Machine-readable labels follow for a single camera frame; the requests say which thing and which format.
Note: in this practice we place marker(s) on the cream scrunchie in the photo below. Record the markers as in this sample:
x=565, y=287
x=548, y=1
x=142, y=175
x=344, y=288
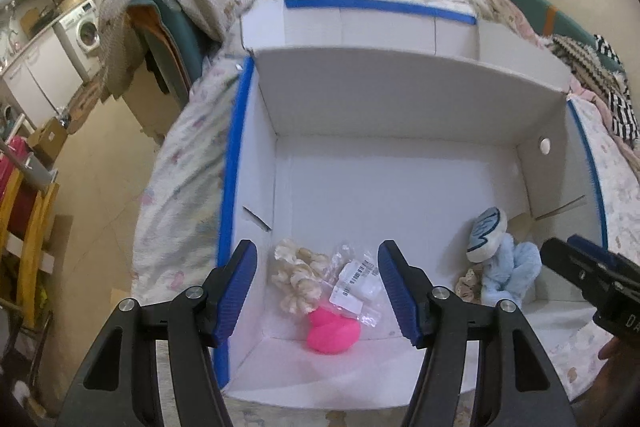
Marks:
x=300, y=282

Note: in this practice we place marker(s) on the teal bed frame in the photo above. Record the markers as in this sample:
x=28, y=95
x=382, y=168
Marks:
x=185, y=37

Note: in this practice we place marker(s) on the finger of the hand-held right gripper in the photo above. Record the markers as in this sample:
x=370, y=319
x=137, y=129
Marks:
x=575, y=267
x=597, y=252

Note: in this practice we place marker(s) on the white printed quilt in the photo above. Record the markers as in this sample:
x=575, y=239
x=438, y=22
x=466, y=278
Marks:
x=190, y=187

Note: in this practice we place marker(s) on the white floor cabinet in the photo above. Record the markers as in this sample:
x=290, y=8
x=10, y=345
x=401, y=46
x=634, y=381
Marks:
x=40, y=77

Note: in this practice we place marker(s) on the black white striped cloth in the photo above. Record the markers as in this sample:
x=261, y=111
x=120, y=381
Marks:
x=622, y=107

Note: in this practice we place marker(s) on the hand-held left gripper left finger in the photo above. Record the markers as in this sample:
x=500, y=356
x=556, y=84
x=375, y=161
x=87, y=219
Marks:
x=235, y=292

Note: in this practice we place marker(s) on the yellow rack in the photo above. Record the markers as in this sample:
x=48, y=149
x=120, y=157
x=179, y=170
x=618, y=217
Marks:
x=35, y=247

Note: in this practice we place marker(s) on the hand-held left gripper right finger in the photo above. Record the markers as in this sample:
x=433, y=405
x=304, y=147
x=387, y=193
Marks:
x=400, y=297

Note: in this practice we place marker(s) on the light blue plush toy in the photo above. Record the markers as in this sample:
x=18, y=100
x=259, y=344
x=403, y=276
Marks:
x=515, y=267

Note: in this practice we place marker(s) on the pink sponge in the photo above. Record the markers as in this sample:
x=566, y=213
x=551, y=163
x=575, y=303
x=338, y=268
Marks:
x=330, y=332

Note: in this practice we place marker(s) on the blue and white cardboard box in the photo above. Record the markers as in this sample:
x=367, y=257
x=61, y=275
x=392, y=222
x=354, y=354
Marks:
x=390, y=167

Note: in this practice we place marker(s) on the red storage bin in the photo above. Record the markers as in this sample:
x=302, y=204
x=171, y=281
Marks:
x=15, y=187

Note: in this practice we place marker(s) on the teal cushion orange stripe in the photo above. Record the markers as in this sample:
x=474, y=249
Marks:
x=525, y=4

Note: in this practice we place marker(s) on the clear plastic bag white label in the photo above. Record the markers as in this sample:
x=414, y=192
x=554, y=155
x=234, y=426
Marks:
x=355, y=287

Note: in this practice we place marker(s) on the white washing machine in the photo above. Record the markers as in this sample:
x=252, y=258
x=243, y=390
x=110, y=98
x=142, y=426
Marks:
x=82, y=32

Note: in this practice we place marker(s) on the crochet blanket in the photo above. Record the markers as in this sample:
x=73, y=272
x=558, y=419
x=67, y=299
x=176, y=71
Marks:
x=585, y=67

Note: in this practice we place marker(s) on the person's right hand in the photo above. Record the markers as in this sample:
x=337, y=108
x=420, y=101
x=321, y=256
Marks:
x=611, y=351

